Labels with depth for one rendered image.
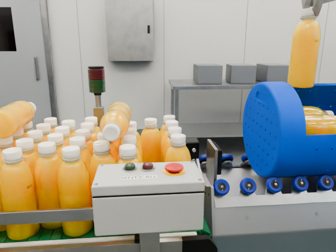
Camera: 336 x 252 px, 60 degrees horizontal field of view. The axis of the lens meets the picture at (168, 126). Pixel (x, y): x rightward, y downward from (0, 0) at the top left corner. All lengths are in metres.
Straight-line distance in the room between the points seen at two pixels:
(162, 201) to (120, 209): 0.08
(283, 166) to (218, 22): 3.62
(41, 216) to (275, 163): 0.59
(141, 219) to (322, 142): 0.51
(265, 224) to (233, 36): 3.67
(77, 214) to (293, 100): 0.60
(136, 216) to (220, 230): 0.35
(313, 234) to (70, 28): 3.88
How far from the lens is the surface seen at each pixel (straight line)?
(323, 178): 0.94
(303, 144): 0.82
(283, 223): 0.91
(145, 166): 0.57
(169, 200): 0.54
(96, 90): 1.16
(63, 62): 4.35
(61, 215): 0.72
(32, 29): 4.41
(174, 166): 0.56
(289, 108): 0.80
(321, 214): 0.96
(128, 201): 0.53
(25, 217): 0.75
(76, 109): 4.40
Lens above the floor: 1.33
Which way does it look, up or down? 15 degrees down
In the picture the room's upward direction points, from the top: straight up
